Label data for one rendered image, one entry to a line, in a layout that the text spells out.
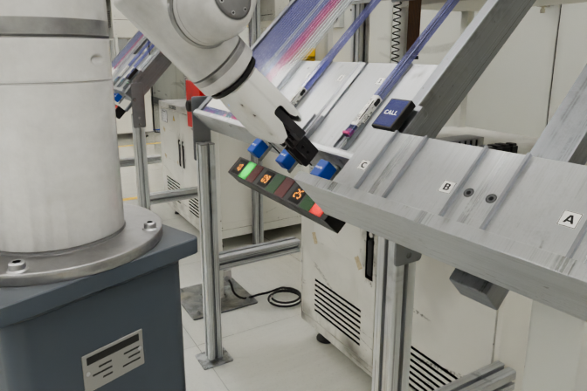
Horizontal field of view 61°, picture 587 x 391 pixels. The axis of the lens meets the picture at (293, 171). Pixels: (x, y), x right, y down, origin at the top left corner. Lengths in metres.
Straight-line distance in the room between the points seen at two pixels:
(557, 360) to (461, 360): 0.47
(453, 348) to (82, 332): 0.82
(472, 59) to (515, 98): 2.16
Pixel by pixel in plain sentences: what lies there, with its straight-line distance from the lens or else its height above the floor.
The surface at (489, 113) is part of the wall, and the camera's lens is 3.06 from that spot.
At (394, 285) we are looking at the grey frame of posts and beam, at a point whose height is 0.56.
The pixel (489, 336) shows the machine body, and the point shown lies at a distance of 1.05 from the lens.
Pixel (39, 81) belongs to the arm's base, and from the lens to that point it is 0.44.
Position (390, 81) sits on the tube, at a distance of 0.81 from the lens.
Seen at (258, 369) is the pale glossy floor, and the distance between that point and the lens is 1.52.
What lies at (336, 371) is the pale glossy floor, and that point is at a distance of 1.52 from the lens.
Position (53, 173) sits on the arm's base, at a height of 0.78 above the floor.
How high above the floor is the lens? 0.87
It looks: 13 degrees down
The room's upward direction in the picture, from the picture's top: straight up
